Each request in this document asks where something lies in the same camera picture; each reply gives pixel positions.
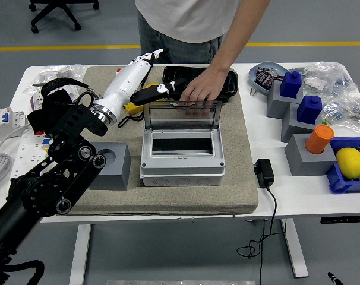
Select beige fabric mat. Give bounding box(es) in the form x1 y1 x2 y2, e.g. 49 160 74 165
58 65 260 216

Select black power adapter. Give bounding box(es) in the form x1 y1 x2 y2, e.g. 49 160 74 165
254 158 276 188

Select black table control panel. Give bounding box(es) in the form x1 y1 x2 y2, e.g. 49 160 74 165
320 215 360 225

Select clear bags of small parts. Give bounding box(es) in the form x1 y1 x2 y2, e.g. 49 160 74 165
23 64 87 96

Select white circuit breaker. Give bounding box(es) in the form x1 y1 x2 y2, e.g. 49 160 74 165
0 107 29 140

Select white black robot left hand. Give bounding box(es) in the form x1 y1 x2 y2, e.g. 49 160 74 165
94 47 187 119

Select orange cylindrical battery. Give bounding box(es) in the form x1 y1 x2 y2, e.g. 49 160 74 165
304 124 335 155

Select grey block with round hole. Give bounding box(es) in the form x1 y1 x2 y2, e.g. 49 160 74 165
89 141 132 191
284 133 338 177

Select blue bottle-shaped block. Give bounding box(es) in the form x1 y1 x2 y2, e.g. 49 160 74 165
279 71 303 99
296 95 323 125

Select white table leg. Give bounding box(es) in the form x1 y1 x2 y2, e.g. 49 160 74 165
279 218 310 279
68 224 92 285

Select yellow lemon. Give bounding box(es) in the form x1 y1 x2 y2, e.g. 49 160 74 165
335 147 360 180

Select grey square holder block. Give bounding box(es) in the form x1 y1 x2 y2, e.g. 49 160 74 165
281 103 323 143
266 80 304 119

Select grey plastic junction box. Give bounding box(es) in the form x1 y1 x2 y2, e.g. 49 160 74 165
140 129 226 187

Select black cracked plastic case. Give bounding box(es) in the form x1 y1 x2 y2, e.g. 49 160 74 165
161 65 239 105

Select blue-grey shallow bowl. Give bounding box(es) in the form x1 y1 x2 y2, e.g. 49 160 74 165
248 61 289 96

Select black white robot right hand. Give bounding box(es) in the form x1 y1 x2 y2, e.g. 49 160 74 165
327 271 344 285

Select black adapter cord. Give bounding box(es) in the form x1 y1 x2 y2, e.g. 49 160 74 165
236 185 278 285

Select black office chair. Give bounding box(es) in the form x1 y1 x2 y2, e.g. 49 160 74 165
28 0 100 34

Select clear bags of electronic parts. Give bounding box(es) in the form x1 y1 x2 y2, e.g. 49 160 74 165
292 61 360 137

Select yellow tape measure orange label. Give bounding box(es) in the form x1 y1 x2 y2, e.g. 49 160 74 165
118 100 147 129

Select blue plastic bin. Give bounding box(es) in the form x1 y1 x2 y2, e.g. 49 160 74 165
326 137 360 195

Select person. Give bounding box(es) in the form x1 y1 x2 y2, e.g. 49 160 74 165
135 0 271 116

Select black cloth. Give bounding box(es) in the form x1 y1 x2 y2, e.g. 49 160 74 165
27 88 74 137

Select person's left hand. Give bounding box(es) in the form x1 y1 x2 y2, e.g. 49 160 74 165
179 68 230 104

